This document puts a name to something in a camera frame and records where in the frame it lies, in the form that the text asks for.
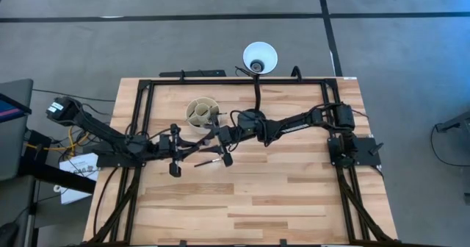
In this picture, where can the dark metal stand leg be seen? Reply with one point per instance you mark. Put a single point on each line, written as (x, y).
(457, 122)

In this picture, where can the black power strip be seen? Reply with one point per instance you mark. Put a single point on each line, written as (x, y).
(194, 73)

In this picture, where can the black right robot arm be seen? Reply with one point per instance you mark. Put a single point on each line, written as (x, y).
(293, 124)

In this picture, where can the black table clamp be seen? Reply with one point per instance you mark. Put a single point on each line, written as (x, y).
(296, 72)
(182, 75)

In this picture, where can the cream round divided container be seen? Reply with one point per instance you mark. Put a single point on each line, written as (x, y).
(200, 111)

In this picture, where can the white printed paper box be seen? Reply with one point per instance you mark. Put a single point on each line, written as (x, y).
(82, 173)

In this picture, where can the blue screen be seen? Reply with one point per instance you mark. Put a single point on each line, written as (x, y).
(9, 111)

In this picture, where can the black stand beam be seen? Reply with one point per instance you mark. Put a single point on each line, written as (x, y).
(62, 177)

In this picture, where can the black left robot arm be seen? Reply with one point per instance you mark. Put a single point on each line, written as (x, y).
(103, 133)

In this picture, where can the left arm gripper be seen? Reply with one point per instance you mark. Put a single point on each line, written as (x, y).
(175, 155)

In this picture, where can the black aluminium table frame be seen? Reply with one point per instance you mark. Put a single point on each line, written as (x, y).
(238, 81)

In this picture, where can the thin makeup brush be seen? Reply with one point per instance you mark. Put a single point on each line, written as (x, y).
(206, 162)

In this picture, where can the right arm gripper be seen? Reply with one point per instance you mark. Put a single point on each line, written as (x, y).
(225, 136)

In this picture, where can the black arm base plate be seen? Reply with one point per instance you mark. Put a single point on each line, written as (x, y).
(117, 161)
(365, 155)

